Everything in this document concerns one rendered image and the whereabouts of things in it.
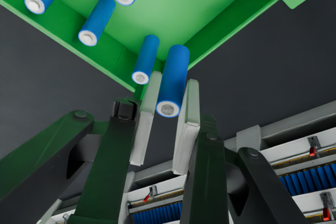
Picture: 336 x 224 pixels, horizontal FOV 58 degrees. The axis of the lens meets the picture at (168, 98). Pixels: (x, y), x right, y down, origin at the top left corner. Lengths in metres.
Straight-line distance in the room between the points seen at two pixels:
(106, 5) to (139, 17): 0.04
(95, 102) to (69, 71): 0.17
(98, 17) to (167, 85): 0.12
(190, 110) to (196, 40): 0.18
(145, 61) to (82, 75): 0.84
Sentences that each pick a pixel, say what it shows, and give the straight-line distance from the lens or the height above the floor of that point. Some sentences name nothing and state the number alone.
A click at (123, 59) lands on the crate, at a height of 0.50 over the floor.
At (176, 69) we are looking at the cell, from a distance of 0.23.
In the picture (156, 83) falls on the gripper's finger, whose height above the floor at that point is 0.63.
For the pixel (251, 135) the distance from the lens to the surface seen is 1.18.
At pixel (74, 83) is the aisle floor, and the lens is 1.18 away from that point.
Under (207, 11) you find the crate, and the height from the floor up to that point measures 0.48.
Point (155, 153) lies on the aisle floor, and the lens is 1.41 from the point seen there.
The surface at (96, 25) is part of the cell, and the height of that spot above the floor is 0.54.
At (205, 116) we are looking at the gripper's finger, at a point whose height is 0.65.
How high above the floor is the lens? 0.76
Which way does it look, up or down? 43 degrees down
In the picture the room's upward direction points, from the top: 168 degrees counter-clockwise
